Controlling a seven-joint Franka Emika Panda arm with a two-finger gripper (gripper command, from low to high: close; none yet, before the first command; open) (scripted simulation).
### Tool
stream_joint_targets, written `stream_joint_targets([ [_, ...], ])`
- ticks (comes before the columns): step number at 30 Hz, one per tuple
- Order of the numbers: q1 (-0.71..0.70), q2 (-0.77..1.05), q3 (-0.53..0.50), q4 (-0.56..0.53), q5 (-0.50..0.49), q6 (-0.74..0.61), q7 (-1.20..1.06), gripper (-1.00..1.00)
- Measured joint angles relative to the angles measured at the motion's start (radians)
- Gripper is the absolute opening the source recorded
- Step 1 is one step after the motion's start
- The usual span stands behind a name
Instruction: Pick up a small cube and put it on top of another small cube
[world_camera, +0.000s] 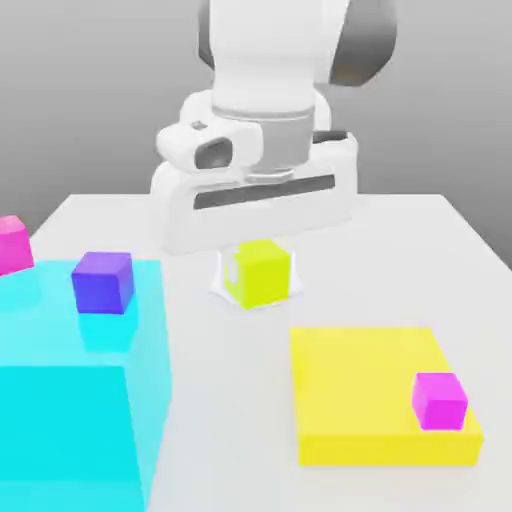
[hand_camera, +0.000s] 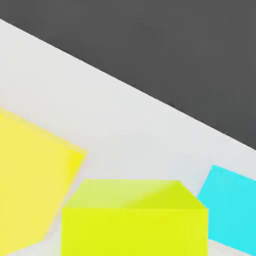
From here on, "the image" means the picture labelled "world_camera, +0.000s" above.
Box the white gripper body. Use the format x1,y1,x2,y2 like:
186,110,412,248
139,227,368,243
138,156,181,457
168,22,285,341
149,130,359,257

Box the small yellow-green cube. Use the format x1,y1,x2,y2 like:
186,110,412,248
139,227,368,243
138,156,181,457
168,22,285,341
223,238,292,312

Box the small purple cube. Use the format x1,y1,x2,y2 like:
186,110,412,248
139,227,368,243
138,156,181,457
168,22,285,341
70,250,135,316

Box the small magenta cube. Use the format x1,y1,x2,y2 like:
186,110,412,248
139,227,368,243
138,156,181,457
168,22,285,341
411,371,470,432

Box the small pink cube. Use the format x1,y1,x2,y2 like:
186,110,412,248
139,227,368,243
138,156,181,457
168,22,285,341
0,214,36,277

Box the large yellow box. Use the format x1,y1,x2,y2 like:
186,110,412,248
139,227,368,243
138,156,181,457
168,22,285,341
288,326,486,468

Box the large cyan box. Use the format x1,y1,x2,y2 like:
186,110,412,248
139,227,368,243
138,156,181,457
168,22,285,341
0,258,174,512

